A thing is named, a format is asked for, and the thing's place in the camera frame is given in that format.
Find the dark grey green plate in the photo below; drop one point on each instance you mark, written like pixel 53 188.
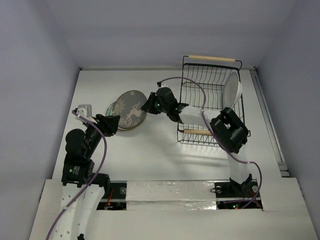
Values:
pixel 128 107

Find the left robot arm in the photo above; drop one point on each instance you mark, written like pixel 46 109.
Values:
pixel 82 186

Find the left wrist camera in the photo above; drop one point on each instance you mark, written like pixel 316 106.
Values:
pixel 83 110

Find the mint green flower plate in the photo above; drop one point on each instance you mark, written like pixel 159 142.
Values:
pixel 110 110

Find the red teal flower plate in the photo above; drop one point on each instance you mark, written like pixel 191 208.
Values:
pixel 120 129

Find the black wire dish rack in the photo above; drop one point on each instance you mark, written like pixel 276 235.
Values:
pixel 209 75

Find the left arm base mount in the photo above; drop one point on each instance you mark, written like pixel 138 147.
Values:
pixel 115 199

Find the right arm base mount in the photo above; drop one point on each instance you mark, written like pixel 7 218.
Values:
pixel 233 196

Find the white grey bowl plate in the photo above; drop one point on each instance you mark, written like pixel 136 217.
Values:
pixel 232 90

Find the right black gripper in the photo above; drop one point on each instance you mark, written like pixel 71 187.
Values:
pixel 152 102

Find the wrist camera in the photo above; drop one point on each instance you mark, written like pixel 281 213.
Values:
pixel 83 110
pixel 161 84

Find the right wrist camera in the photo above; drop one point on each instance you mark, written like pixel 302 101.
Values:
pixel 161 84

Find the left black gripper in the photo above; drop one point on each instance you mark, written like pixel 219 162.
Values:
pixel 108 124

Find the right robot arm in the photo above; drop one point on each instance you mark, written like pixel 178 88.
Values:
pixel 225 126

